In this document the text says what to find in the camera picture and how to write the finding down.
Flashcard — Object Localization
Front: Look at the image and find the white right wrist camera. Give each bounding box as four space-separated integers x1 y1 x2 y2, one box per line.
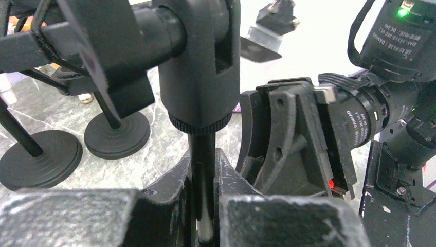
240 0 300 63

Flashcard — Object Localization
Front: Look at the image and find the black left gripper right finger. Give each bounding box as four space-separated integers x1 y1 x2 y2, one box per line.
215 148 370 246

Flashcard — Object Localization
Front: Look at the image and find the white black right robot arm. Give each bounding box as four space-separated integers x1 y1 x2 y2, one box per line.
236 1 435 246

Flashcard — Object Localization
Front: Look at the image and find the black round-base mic stand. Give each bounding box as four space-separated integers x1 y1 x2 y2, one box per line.
51 66 151 160
1 100 83 191

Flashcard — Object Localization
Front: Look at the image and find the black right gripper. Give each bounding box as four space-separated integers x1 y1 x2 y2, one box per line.
236 78 357 199

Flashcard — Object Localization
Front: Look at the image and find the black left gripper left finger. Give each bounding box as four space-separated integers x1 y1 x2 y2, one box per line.
1 153 193 246

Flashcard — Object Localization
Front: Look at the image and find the black tripod shock-mount stand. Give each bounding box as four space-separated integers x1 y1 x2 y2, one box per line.
0 0 242 246

